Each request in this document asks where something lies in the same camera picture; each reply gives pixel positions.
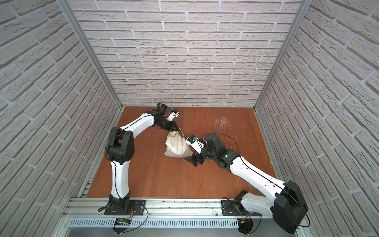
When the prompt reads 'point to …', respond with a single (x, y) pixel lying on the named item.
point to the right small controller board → (245, 225)
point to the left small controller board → (123, 221)
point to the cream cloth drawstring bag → (176, 145)
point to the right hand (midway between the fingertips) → (187, 152)
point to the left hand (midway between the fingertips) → (176, 125)
